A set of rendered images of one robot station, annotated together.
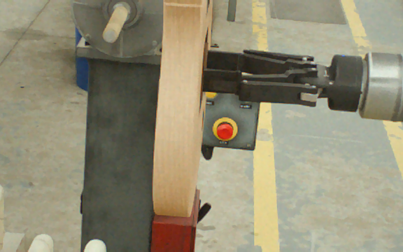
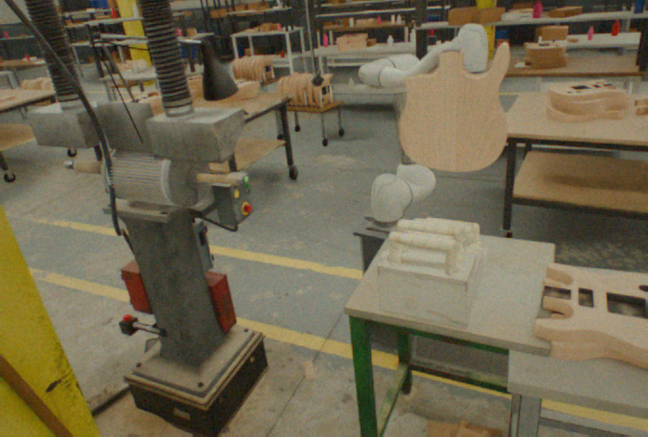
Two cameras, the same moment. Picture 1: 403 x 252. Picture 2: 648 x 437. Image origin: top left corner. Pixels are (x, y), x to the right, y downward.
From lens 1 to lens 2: 1.81 m
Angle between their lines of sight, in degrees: 57
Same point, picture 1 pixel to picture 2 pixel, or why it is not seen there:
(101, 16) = (187, 186)
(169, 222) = (217, 281)
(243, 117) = (249, 198)
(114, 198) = (192, 291)
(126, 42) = (199, 193)
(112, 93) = (174, 235)
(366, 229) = not seen: hidden behind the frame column
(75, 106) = not seen: outside the picture
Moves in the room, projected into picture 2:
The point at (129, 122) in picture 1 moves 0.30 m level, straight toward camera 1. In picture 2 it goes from (184, 245) to (244, 251)
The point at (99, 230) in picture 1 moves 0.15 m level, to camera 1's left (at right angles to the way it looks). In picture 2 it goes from (192, 314) to (170, 336)
